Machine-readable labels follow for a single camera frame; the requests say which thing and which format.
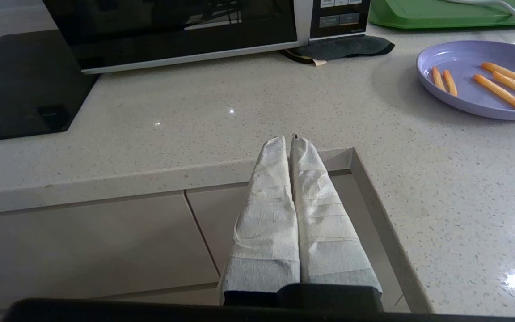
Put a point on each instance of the purple plate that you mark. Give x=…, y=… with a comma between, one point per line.
x=467, y=96

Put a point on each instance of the green cutting board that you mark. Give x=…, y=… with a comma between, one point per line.
x=418, y=13

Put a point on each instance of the black stand under microwave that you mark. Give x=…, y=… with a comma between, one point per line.
x=347, y=47

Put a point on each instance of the black induction cooktop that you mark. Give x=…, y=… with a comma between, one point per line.
x=16, y=85

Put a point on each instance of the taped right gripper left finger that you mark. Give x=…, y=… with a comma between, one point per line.
x=266, y=232

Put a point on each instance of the black silver microwave oven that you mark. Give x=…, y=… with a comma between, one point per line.
x=338, y=18

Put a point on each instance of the thick orange french fry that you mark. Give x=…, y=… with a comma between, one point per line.
x=501, y=91

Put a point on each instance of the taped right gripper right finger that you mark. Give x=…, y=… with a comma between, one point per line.
x=324, y=232

